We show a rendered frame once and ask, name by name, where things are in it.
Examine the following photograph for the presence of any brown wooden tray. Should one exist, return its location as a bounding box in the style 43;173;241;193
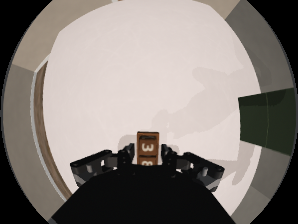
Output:
137;131;159;165

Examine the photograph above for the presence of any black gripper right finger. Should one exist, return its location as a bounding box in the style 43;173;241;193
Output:
157;144;225;192

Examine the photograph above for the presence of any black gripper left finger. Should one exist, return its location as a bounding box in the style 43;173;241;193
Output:
70;143;135;187

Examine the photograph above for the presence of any brown calendar cube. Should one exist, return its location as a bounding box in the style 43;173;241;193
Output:
139;135;157;155
139;155;156;165

